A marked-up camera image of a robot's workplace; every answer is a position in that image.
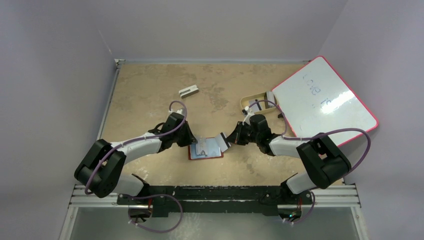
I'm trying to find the red card holder wallet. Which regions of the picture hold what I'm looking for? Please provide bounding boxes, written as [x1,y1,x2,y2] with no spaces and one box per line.
[188,137,224,161]

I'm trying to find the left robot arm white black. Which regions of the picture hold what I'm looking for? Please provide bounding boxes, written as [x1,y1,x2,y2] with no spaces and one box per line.
[74,112,197,205]

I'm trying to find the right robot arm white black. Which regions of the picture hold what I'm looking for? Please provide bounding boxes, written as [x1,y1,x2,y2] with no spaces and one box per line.
[226,114,352,204]

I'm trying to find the loose card in tray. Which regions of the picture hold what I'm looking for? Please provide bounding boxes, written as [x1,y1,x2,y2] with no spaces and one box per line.
[248,99,265,113]

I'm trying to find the white grey card reader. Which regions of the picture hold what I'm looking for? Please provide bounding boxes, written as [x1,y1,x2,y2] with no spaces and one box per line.
[178,85,199,99]

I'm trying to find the stack of white cards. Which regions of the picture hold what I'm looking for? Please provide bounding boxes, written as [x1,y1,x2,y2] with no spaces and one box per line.
[264,91,276,109]

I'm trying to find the beige oval tray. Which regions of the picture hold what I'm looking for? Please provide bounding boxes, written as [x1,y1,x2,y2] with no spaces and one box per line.
[239,91,279,115]

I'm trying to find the pink-framed whiteboard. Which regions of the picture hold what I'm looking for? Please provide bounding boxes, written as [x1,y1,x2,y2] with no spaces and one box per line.
[272,56,379,138]

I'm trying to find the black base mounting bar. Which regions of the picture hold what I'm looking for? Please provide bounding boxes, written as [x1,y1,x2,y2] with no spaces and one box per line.
[113,175,314,220]

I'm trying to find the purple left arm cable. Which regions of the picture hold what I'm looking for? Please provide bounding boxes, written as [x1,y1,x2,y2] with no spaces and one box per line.
[84,100,188,234]

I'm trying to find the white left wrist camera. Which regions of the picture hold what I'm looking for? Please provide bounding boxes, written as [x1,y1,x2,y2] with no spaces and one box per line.
[169,108,187,116]

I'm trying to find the aluminium table frame rail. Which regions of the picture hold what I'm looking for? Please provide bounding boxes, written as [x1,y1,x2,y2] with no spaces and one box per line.
[58,58,362,240]

